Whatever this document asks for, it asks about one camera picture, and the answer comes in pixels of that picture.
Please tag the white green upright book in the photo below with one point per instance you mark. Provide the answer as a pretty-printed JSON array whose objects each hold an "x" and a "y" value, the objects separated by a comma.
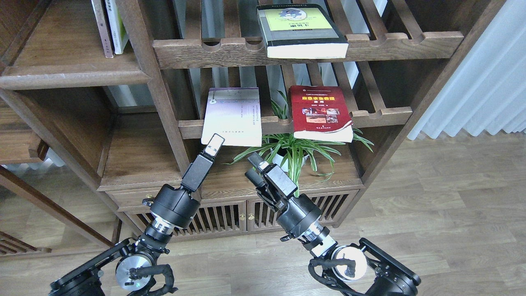
[{"x": 118, "y": 31}]

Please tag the brown upright book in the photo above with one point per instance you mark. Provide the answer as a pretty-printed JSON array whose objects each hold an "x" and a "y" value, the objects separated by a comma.
[{"x": 99, "y": 9}]

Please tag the dark wooden bookshelf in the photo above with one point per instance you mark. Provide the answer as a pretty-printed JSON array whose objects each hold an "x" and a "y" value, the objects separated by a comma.
[{"x": 129, "y": 124}]

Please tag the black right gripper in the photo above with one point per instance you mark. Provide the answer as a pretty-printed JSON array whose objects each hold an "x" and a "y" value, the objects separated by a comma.
[{"x": 298, "y": 216}]

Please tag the white plant pot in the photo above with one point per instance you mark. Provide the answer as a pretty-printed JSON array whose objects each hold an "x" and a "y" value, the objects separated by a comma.
[{"x": 290, "y": 161}]

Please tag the pale lilac paperback book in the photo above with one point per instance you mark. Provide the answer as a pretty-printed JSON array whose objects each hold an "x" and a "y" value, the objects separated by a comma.
[{"x": 234, "y": 114}]

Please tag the white curtain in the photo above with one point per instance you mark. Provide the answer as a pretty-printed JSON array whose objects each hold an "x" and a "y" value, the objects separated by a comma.
[{"x": 487, "y": 91}]

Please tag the green spider plant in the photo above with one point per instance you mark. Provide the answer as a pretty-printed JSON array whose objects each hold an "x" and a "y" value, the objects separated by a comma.
[{"x": 271, "y": 143}]

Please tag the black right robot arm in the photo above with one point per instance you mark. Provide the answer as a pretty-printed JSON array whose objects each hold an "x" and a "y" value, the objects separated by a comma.
[{"x": 332, "y": 265}]

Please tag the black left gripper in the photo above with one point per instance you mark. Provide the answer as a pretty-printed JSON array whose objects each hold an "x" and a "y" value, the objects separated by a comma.
[{"x": 175, "y": 207}]

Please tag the yellow and black thick book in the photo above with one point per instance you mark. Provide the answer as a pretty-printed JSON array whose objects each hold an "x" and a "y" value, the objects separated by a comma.
[{"x": 300, "y": 31}]

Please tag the red paperback book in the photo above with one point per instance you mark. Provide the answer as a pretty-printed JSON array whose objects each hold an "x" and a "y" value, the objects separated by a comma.
[{"x": 320, "y": 113}]

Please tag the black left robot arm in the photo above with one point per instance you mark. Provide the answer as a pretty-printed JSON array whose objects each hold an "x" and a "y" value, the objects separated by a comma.
[{"x": 137, "y": 270}]

